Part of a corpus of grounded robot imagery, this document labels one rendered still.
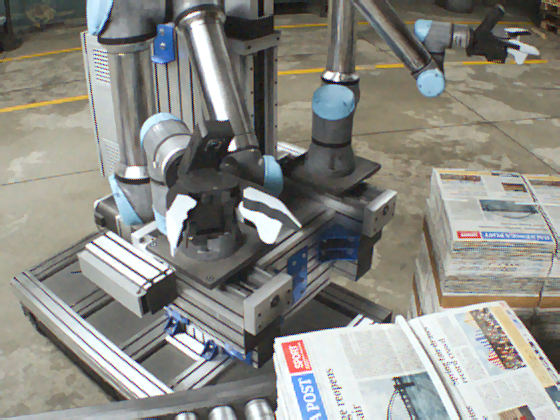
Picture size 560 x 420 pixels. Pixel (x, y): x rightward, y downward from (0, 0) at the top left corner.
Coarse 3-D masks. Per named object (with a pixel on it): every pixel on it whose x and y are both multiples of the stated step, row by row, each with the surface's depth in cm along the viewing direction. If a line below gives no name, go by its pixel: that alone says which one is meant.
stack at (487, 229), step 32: (448, 192) 150; (480, 192) 150; (512, 192) 150; (544, 192) 150; (448, 224) 139; (480, 224) 136; (512, 224) 136; (544, 224) 136; (448, 256) 138; (480, 256) 133; (512, 256) 132; (544, 256) 132; (416, 288) 180; (448, 288) 140; (480, 288) 139; (512, 288) 138; (544, 288) 139; (544, 320) 143; (544, 352) 151
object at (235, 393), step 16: (224, 384) 98; (240, 384) 98; (256, 384) 98; (272, 384) 98; (128, 400) 94; (144, 400) 94; (160, 400) 94; (176, 400) 94; (192, 400) 95; (208, 400) 95; (224, 400) 95; (240, 400) 95; (272, 400) 97; (16, 416) 89; (32, 416) 89; (48, 416) 90; (64, 416) 90; (80, 416) 90; (96, 416) 91; (112, 416) 91; (128, 416) 91; (144, 416) 91; (160, 416) 92; (240, 416) 97
